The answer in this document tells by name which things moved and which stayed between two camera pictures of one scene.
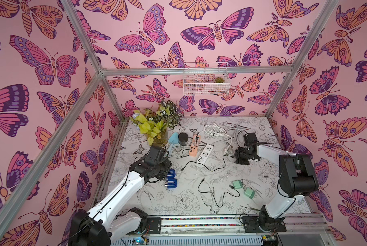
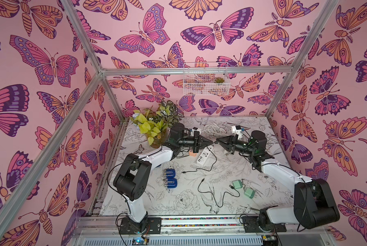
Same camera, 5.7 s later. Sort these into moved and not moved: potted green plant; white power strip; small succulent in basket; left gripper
Moved: left gripper
Not moved: potted green plant; white power strip; small succulent in basket
